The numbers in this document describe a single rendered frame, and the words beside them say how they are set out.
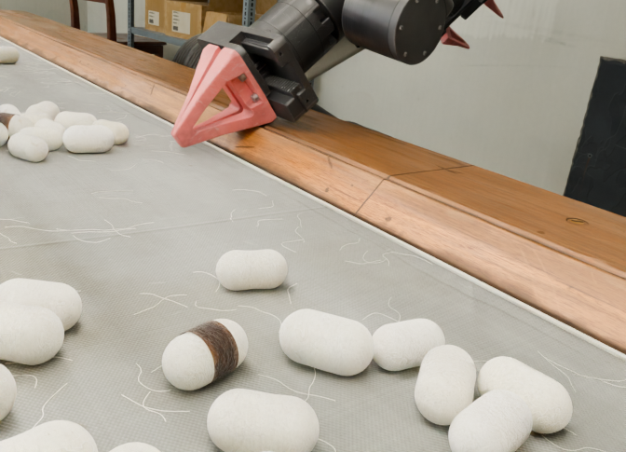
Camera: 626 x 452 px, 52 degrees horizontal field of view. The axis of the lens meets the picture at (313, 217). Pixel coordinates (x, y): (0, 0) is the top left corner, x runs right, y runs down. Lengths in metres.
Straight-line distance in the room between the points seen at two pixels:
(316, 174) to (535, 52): 2.08
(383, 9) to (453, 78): 2.20
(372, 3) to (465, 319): 0.28
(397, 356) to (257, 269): 0.08
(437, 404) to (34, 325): 0.14
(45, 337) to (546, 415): 0.17
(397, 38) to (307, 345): 0.30
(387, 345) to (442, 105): 2.49
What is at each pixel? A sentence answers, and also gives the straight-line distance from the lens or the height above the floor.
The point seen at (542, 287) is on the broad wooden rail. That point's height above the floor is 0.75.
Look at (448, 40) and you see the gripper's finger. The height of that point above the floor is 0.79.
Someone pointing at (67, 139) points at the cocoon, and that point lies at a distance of 0.50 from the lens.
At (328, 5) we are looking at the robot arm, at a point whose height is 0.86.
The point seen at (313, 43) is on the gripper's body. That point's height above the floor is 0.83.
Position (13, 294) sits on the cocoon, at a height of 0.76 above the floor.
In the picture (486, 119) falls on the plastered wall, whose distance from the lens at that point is 2.60.
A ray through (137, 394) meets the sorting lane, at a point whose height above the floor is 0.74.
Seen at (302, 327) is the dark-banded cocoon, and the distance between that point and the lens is 0.24.
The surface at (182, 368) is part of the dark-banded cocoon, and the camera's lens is 0.22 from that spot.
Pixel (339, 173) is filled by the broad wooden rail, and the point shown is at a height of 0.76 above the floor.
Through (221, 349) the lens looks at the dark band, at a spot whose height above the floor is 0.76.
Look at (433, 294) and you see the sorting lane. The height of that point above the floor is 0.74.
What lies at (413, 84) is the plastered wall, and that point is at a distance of 2.81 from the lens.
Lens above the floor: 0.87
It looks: 20 degrees down
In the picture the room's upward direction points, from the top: 6 degrees clockwise
